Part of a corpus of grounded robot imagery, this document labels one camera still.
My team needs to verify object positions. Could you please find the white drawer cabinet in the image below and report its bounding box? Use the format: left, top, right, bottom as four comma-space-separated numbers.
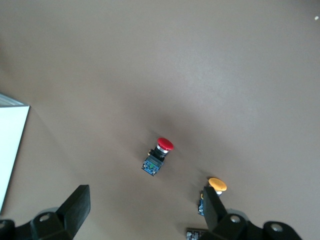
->
0, 92, 31, 214

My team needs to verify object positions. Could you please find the red mushroom push button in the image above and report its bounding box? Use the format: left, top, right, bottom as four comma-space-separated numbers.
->
141, 136, 175, 179

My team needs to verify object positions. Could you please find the yellow mushroom push button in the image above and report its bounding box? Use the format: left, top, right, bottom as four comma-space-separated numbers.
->
197, 176, 228, 217

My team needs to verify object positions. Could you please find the small black terminal block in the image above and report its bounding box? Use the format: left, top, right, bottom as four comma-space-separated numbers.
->
186, 226, 209, 240

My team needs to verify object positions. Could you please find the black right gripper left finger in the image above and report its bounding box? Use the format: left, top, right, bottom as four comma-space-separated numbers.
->
0, 184, 91, 240

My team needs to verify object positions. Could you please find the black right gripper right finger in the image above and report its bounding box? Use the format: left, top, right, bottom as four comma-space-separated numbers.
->
197, 186, 305, 240

